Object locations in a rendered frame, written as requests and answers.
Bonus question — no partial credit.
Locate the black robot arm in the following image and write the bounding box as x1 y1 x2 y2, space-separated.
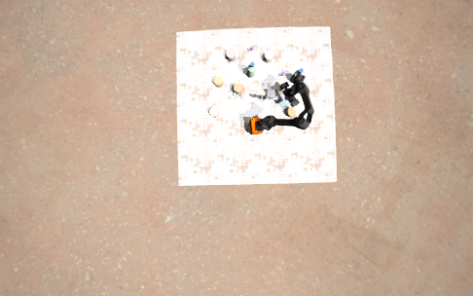
255 73 315 131

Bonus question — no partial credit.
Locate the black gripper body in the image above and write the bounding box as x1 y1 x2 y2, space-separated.
279 82 300 107

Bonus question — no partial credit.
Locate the grey bottle with blue cap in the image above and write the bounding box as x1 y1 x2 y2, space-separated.
247 61 256 78
290 68 304 84

